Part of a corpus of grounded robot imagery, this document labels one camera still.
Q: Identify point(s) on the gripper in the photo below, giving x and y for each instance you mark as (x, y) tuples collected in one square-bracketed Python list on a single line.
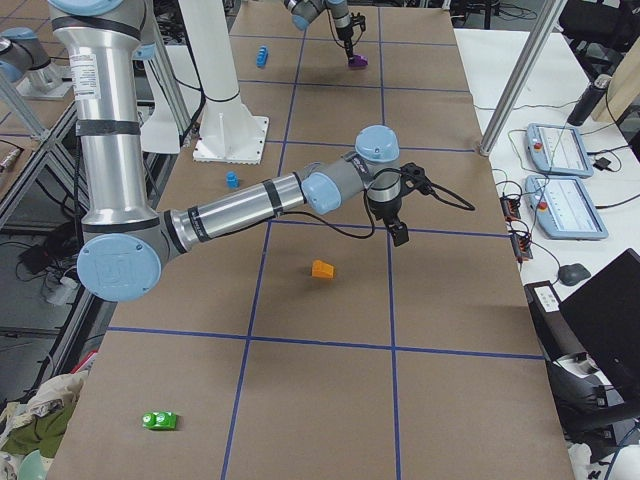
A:
[(387, 212), (343, 32)]

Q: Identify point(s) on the purple trapezoid block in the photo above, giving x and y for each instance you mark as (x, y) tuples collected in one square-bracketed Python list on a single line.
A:
[(357, 62)]

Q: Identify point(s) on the orange trapezoid block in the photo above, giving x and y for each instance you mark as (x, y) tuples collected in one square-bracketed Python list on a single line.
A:
[(322, 270)]

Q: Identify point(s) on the long blue studded block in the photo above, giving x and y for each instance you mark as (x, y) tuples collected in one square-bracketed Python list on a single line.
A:
[(262, 56)]

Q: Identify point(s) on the near teach pendant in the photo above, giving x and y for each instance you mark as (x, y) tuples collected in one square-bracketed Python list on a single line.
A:
[(563, 209)]

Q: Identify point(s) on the teach pendant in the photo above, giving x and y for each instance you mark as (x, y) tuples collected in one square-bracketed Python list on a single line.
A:
[(563, 209), (557, 150)]

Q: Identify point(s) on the small blue block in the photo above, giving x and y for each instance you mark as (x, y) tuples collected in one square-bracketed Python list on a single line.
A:
[(232, 180)]

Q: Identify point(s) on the grey computer mouse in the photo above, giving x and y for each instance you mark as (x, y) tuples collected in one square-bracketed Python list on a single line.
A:
[(572, 274)]

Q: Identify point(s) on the far teach pendant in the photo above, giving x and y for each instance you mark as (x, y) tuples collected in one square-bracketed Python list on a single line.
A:
[(557, 150)]

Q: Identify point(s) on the black laptop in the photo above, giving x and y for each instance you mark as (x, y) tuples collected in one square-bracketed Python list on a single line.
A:
[(603, 314)]

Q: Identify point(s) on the black water bottle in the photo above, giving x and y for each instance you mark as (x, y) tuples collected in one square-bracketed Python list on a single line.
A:
[(589, 99)]

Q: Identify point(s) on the green block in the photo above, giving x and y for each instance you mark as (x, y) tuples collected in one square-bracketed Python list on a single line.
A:
[(159, 420)]

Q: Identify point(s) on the crumpled cloth pile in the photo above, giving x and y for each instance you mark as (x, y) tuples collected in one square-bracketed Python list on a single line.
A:
[(40, 424)]

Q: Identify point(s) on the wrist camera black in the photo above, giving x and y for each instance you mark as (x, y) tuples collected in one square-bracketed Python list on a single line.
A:
[(358, 20), (413, 178)]

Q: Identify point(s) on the white camera mast base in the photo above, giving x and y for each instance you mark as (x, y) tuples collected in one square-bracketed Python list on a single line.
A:
[(228, 131)]

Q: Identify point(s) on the aluminium frame post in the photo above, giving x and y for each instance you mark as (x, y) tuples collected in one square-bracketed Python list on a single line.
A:
[(533, 46)]

